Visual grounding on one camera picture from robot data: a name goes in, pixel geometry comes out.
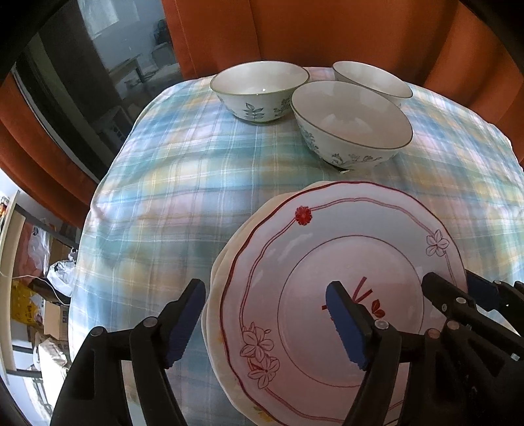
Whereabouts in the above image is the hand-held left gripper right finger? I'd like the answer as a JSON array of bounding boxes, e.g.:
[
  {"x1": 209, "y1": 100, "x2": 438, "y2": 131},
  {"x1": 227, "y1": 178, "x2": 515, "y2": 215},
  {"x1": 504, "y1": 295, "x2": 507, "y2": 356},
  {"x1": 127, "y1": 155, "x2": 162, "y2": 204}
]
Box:
[{"x1": 325, "y1": 281, "x2": 455, "y2": 426}]

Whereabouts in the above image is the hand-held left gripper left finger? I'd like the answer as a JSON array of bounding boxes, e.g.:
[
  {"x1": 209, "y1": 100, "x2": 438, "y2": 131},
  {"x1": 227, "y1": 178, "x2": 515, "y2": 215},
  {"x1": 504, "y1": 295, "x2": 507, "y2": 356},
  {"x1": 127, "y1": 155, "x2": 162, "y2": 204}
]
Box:
[{"x1": 49, "y1": 279, "x2": 206, "y2": 426}]

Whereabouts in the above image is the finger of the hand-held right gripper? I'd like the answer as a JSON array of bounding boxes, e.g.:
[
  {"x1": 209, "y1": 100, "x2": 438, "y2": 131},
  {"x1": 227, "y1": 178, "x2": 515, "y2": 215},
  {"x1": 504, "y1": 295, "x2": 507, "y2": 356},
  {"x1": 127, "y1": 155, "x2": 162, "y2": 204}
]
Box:
[
  {"x1": 467, "y1": 270, "x2": 524, "y2": 312},
  {"x1": 421, "y1": 272, "x2": 476, "y2": 328}
]

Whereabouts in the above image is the white plate with red print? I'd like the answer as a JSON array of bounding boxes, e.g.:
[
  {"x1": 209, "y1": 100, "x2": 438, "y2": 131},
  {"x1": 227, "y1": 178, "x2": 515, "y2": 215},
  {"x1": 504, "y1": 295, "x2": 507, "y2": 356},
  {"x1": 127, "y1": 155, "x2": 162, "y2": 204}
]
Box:
[{"x1": 219, "y1": 182, "x2": 468, "y2": 426}]

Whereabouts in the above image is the small scalloped yellow flower plate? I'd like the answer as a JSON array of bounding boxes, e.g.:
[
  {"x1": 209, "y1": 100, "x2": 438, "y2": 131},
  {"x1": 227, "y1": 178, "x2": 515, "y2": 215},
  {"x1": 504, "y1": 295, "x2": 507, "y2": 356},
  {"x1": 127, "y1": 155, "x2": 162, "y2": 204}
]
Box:
[{"x1": 213, "y1": 182, "x2": 328, "y2": 369}]

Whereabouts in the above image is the white bowl with blue leaves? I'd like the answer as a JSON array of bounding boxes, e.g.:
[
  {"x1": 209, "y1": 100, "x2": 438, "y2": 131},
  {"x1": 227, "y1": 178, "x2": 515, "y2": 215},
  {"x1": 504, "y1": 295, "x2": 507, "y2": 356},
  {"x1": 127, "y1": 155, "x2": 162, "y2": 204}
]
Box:
[
  {"x1": 210, "y1": 61, "x2": 310, "y2": 124},
  {"x1": 332, "y1": 61, "x2": 413, "y2": 108},
  {"x1": 290, "y1": 81, "x2": 413, "y2": 170}
]

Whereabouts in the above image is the cardboard box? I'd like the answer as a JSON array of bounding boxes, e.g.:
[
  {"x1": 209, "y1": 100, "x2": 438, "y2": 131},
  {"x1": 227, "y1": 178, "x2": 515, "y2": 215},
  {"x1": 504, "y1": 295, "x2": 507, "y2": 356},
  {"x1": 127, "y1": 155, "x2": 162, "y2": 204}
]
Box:
[{"x1": 43, "y1": 301, "x2": 72, "y2": 340}]

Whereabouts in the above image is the plaid tablecloth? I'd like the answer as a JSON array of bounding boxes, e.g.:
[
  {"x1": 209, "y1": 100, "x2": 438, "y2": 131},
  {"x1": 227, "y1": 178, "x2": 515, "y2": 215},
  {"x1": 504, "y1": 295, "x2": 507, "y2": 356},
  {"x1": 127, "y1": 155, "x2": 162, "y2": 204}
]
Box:
[{"x1": 67, "y1": 66, "x2": 524, "y2": 426}]

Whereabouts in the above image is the wooden shelf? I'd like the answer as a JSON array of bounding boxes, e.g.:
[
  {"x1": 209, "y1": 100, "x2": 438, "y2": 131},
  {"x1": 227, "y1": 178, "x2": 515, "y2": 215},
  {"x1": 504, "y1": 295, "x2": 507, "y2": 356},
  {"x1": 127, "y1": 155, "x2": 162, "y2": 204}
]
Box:
[{"x1": 0, "y1": 190, "x2": 78, "y2": 394}]

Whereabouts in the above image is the orange curtain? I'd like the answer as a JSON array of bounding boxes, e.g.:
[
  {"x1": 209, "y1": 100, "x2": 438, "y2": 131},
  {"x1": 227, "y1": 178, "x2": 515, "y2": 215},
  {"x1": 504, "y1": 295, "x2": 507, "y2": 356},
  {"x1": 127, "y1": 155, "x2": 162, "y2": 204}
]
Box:
[
  {"x1": 161, "y1": 0, "x2": 524, "y2": 136},
  {"x1": 0, "y1": 69, "x2": 109, "y2": 230}
]

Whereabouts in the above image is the dark glass window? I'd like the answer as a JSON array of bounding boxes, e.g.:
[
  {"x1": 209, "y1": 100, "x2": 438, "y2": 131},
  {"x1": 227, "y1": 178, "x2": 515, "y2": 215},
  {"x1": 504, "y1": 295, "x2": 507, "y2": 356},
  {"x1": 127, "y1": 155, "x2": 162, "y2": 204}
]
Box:
[{"x1": 12, "y1": 0, "x2": 181, "y2": 181}]

